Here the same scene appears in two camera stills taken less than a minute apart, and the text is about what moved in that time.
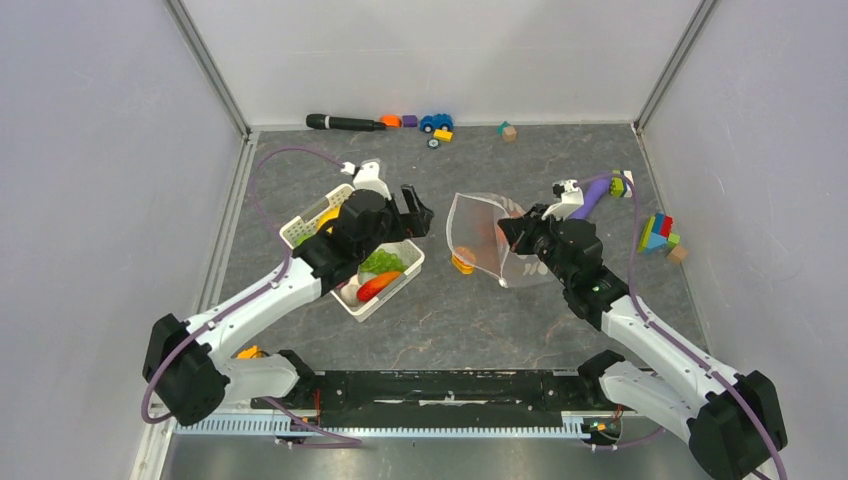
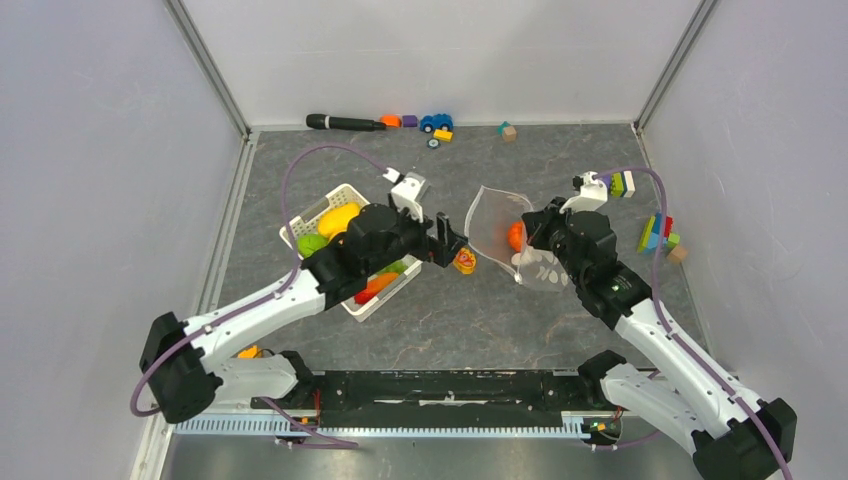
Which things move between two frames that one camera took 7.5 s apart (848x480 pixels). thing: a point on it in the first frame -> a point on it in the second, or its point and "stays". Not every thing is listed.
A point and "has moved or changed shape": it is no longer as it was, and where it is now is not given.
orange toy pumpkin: (502, 235) has moved or changed shape
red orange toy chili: (373, 286) stays
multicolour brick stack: (657, 235) stays
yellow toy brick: (444, 136) stays
